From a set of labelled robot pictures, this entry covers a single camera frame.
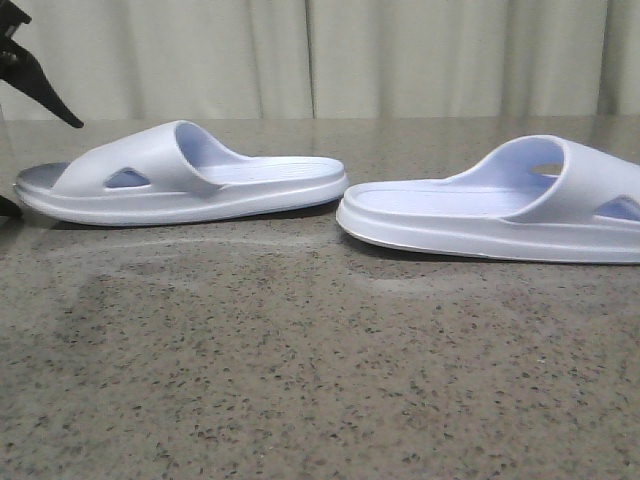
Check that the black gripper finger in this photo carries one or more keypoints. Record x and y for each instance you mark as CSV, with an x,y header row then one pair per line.
x,y
21,70
9,209

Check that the light blue slipper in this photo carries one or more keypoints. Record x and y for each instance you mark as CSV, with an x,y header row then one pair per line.
x,y
534,198
176,173

